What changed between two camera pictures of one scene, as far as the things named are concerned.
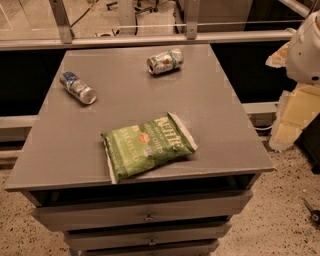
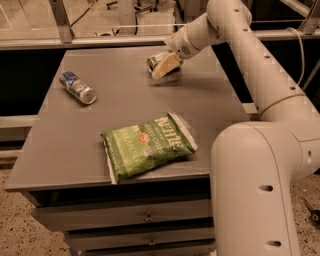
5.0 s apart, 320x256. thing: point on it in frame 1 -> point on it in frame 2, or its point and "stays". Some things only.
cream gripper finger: x=294 y=111 -> x=179 y=42
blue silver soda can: x=78 y=88 stays
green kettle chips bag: x=136 y=148 stays
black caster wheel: x=315 y=214 stays
